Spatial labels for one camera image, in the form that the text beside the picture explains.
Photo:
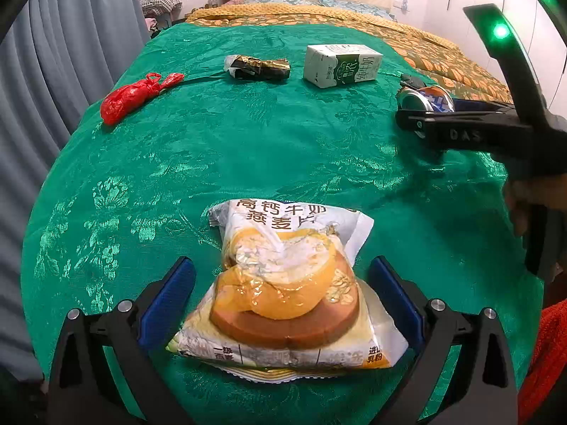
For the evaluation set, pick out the blue-grey curtain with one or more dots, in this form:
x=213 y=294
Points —
x=57 y=53

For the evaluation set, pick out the dark foil wrapper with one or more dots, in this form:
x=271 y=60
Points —
x=259 y=67

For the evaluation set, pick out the dark green crumpled wrapper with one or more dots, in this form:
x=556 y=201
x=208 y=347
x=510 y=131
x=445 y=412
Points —
x=409 y=82

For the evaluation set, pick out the white wardrobe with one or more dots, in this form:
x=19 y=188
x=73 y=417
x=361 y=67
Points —
x=478 y=9

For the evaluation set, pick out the green floral tablecloth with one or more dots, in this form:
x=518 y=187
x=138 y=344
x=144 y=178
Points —
x=265 y=155

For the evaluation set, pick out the white green milk carton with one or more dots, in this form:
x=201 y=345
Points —
x=341 y=66

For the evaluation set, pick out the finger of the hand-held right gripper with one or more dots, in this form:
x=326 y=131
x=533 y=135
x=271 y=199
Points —
x=421 y=126
x=469 y=106

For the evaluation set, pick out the orange drink can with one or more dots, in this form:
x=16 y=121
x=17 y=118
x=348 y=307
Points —
x=425 y=99

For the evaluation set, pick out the white yellow oatmeal packet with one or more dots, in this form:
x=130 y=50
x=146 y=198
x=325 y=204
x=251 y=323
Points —
x=283 y=292

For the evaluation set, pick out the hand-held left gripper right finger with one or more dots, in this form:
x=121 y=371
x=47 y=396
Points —
x=396 y=303

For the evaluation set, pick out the pile of clothes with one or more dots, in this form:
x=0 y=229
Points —
x=161 y=0

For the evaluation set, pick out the white wall-mounted device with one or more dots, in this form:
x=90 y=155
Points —
x=403 y=4

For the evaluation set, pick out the person's orange fleece clothing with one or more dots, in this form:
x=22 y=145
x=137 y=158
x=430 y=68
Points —
x=547 y=363

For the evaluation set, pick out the person's right hand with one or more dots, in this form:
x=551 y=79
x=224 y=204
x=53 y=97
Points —
x=531 y=195

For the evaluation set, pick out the red plastic bag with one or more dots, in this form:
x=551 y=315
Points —
x=128 y=97

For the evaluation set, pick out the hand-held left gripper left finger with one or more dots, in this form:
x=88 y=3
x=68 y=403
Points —
x=170 y=303

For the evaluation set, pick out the dark suitcase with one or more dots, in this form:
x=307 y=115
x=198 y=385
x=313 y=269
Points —
x=167 y=23

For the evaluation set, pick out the yellow dotted blanket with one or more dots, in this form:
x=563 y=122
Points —
x=310 y=13

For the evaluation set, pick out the pink cloth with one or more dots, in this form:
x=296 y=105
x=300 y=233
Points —
x=233 y=2

